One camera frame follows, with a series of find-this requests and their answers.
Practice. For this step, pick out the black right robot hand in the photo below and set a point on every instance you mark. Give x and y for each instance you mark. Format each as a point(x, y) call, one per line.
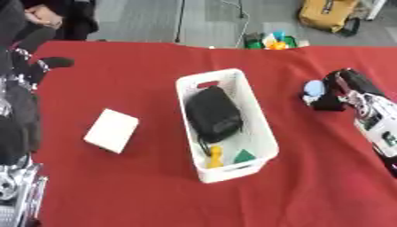
point(356, 79)

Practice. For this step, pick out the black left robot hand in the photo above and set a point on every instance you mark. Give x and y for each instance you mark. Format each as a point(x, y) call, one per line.
point(45, 63)

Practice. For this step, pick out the light blue round toy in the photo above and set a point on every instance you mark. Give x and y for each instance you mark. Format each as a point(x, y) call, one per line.
point(313, 88)

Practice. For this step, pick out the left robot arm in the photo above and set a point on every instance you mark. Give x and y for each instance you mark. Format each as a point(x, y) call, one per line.
point(15, 124)

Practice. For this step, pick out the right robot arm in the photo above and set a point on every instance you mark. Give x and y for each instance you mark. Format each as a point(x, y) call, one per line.
point(380, 118)

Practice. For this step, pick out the white rectangular box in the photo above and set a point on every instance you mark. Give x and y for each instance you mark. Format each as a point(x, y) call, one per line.
point(111, 130)

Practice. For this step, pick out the person's hand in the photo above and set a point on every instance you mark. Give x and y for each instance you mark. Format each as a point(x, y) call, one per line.
point(44, 16)

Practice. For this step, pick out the person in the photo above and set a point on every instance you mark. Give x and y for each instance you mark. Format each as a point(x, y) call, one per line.
point(77, 17)

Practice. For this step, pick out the yellow bag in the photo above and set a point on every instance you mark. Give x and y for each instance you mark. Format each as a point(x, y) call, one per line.
point(325, 13)

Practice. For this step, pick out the white plastic basket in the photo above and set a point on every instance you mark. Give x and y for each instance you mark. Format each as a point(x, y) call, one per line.
point(258, 139)

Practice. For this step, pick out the green triangular block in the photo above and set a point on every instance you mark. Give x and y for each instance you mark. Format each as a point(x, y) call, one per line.
point(244, 156)

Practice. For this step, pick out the black tripod leg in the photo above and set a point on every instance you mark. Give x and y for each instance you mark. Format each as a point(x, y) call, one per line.
point(179, 20)

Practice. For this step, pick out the black zippered pouch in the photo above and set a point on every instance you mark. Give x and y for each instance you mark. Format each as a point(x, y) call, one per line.
point(213, 113)

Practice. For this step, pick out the yellow toy figure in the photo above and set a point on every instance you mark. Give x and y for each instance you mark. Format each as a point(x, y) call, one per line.
point(215, 156)

